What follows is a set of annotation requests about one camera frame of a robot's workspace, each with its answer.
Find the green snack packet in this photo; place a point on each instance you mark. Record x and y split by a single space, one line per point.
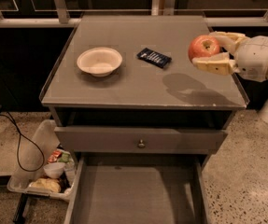
64 158

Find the grey drawer cabinet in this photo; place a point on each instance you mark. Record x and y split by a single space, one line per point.
140 94

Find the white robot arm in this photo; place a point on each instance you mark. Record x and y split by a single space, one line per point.
223 53

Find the small white bowl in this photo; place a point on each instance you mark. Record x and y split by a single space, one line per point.
54 170

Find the grey open middle drawer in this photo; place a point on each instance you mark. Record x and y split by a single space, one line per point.
138 189

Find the metal railing frame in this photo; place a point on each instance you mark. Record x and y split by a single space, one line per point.
218 13

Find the grey top drawer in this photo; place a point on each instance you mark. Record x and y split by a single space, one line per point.
125 140

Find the yellow chip bag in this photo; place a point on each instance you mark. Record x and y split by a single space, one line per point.
49 184

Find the dark blue snack packet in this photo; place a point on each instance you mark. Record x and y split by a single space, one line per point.
153 57

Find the round metal drawer knob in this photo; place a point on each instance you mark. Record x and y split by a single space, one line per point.
141 144

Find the white paper bowl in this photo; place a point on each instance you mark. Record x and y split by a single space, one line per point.
99 62

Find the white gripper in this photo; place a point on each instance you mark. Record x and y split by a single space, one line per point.
254 59

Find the red snack packet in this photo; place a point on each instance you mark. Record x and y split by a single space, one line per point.
54 156

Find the clear plastic storage bin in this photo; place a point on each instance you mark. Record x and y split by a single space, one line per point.
32 157

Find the red apple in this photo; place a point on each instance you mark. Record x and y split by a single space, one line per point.
203 46

